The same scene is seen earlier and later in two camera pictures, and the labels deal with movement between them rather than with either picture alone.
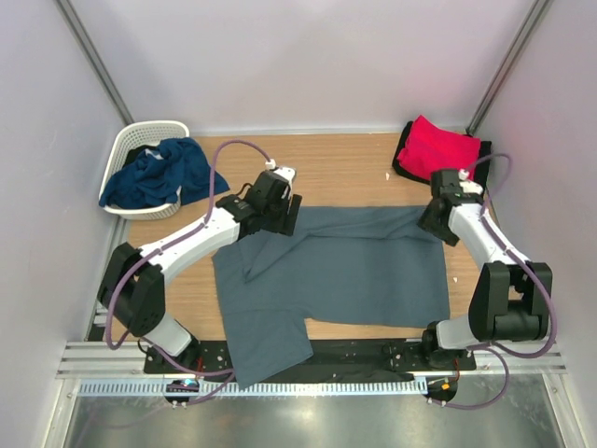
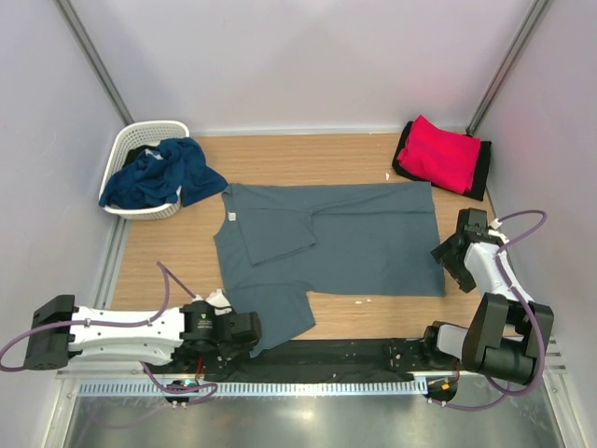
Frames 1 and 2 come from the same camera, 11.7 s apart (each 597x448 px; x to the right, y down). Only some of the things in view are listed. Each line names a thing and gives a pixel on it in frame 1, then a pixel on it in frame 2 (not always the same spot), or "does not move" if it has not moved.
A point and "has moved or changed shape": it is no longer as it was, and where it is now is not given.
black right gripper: [426, 223] → [463, 277]
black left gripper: [284, 223] → [237, 347]
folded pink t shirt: [428, 147] does not move
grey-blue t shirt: [348, 265] has moved or changed shape
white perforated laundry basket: [138, 133] does not move
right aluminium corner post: [508, 63] does not move
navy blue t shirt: [179, 170] does not move
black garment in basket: [133, 153] does not move
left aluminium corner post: [92, 53] does not move
